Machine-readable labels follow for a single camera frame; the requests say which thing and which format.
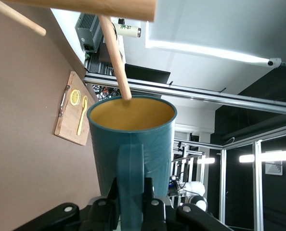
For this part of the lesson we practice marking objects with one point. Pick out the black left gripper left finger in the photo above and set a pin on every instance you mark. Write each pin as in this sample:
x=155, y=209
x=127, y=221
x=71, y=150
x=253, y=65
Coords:
x=99, y=214

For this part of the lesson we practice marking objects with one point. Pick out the white air vent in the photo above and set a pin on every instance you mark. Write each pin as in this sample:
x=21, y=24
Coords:
x=274, y=168

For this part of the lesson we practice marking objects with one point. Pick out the aluminium frame post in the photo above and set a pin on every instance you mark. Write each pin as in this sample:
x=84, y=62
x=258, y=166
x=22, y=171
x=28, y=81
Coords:
x=258, y=183

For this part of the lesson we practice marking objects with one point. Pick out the short ceiling light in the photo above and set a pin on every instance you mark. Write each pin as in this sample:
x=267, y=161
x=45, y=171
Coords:
x=208, y=160

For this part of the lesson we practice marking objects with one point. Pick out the teal cup yellow inside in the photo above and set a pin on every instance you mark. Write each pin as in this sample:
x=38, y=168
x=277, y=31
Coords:
x=133, y=144

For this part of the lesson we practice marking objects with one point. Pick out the long ceiling light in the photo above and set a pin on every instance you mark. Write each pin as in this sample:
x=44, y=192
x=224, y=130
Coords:
x=265, y=156

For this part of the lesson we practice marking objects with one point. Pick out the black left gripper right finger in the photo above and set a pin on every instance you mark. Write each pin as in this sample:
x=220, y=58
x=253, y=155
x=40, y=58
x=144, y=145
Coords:
x=157, y=216

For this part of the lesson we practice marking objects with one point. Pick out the white security camera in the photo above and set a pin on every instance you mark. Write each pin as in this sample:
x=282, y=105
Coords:
x=274, y=61

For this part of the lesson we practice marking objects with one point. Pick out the grey power supply box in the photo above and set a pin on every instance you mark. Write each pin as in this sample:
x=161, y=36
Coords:
x=88, y=31

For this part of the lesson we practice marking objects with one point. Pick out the wooden cup rack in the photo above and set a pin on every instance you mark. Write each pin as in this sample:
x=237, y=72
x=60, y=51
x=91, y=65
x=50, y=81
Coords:
x=109, y=7

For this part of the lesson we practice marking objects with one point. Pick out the black monitor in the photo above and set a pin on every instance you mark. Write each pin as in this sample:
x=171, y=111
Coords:
x=147, y=74

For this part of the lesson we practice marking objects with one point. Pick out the aluminium frame beam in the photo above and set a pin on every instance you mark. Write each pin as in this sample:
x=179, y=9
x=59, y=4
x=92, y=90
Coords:
x=205, y=95

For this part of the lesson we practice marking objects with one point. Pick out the white cylinder green writing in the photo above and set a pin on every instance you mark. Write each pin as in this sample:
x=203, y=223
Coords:
x=129, y=30

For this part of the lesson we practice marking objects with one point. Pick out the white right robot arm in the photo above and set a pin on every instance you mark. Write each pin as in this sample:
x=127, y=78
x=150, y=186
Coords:
x=194, y=188

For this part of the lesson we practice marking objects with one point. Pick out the yellow plastic fork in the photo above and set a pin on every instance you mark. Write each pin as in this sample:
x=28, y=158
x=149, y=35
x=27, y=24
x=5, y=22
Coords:
x=81, y=120

